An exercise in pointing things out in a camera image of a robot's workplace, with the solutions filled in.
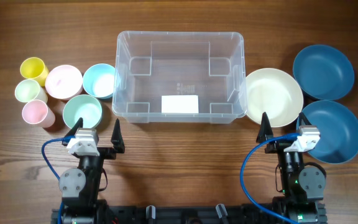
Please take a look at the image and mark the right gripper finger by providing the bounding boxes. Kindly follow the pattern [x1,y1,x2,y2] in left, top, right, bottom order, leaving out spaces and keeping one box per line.
[298,112,311,126]
[256,112,273,143]

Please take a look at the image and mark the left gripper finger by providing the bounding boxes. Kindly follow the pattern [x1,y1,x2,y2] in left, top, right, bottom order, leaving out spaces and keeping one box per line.
[111,119,125,154]
[65,118,83,138]

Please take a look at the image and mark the mint green plastic bowl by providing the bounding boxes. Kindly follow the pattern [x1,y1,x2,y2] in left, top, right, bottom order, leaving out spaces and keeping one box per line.
[63,95,103,128]

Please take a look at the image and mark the cream plastic plate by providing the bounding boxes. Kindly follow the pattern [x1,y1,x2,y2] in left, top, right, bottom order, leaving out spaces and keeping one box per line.
[246,68,304,128]

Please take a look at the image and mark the dark blue plate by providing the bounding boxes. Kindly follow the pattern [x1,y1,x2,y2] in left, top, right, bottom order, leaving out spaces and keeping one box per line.
[293,44,355,100]
[302,100,358,164]

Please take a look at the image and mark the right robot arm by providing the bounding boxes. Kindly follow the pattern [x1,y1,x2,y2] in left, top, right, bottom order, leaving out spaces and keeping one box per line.
[265,113,328,223]

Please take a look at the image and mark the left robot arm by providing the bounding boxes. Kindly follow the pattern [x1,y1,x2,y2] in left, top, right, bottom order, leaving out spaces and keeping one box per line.
[57,118,125,223]

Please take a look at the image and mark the pink plastic bowl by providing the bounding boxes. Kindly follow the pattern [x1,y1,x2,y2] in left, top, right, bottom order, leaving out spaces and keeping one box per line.
[45,65,83,100]

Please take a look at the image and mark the pink plastic cup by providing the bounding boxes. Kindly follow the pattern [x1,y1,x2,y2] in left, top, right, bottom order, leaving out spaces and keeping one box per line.
[22,100,55,128]

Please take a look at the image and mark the light blue plastic bowl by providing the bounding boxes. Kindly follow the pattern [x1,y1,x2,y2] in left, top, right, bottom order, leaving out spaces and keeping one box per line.
[83,63,115,99]

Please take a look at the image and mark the light green plastic cup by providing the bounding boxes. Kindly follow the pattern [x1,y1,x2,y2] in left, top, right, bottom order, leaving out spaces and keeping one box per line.
[14,79,48,103]

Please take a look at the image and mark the white label in bin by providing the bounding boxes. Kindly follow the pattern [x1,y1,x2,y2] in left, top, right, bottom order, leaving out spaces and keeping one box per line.
[162,95,199,114]

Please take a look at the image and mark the yellow plastic cup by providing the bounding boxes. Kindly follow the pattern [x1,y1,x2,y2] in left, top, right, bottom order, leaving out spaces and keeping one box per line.
[19,57,49,86]

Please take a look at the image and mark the clear plastic storage bin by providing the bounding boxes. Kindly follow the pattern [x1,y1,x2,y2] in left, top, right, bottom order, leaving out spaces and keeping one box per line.
[112,30,247,124]

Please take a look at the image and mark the right blue cable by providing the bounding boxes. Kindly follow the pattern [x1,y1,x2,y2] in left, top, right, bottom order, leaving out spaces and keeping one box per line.
[239,133,301,224]

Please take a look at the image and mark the blue cable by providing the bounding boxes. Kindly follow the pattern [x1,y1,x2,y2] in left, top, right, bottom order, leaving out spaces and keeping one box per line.
[41,135,76,224]
[239,133,301,224]

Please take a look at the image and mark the left blue cable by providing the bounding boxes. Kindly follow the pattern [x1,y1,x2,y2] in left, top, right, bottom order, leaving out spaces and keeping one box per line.
[41,135,76,224]

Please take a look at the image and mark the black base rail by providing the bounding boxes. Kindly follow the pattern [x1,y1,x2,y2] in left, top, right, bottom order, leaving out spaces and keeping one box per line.
[51,203,327,224]

